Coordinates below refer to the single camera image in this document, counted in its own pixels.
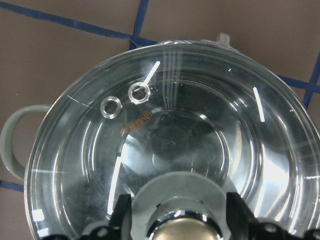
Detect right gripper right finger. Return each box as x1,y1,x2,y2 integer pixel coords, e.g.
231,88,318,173
226,192,258,240

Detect glass pot lid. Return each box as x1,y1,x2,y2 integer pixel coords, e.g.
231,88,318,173
23,39,320,240

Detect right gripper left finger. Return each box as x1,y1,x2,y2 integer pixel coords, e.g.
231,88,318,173
110,194,132,240

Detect pale green cooking pot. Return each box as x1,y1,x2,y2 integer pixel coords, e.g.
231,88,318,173
0,32,320,240

